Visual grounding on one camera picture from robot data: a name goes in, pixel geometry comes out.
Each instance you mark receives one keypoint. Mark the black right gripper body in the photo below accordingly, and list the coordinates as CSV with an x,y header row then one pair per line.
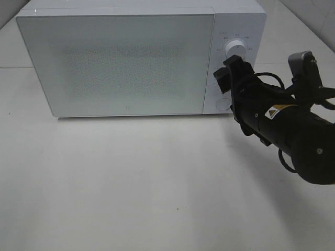
x,y
264,110

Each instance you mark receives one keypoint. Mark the white microwave door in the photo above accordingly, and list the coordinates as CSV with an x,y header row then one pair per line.
x,y
91,66

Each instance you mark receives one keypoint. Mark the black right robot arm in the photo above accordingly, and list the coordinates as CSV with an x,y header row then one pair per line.
x,y
313,156

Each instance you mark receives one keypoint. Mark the white round door button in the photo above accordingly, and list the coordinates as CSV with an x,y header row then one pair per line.
x,y
223,104

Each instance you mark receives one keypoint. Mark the white upper microwave knob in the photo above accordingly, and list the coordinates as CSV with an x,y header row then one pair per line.
x,y
235,47

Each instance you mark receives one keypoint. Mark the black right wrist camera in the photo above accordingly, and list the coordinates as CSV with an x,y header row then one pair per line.
x,y
303,66

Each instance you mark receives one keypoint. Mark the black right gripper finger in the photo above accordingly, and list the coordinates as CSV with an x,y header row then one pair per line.
x,y
237,67
222,76

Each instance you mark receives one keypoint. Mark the white microwave oven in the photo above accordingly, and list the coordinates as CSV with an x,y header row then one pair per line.
x,y
244,20

